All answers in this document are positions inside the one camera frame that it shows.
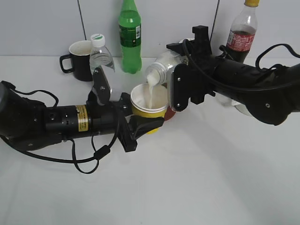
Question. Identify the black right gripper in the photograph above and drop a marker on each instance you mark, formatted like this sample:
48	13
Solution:
190	82

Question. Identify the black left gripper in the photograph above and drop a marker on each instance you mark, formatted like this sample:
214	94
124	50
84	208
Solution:
112	119

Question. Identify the yellow paper cup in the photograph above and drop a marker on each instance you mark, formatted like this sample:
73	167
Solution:
149	102

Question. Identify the milk bottle without cap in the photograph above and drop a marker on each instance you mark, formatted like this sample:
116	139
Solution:
158	72

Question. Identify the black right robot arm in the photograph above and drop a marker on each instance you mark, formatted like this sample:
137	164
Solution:
269	94

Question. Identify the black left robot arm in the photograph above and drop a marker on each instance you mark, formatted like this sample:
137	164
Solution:
28	125

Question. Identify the red ceramic mug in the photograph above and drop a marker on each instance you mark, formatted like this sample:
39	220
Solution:
169	114

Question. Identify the green soda bottle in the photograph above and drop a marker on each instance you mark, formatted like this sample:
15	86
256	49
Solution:
130	31

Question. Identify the clear water bottle green label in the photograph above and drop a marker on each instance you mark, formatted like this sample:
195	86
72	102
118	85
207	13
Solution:
100	56

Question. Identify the white ceramic mug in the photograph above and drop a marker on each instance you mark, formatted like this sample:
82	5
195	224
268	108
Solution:
228	102

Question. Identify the cola bottle red label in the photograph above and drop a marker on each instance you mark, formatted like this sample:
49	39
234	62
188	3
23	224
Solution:
242	32

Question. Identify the black ceramic mug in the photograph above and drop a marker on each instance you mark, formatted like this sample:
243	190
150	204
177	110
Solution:
79	54

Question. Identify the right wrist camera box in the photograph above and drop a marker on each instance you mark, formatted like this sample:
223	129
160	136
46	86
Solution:
201	40

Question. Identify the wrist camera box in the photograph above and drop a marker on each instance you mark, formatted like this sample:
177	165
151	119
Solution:
101	86
201	40

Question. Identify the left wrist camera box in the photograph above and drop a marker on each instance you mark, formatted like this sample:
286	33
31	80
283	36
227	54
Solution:
101	86

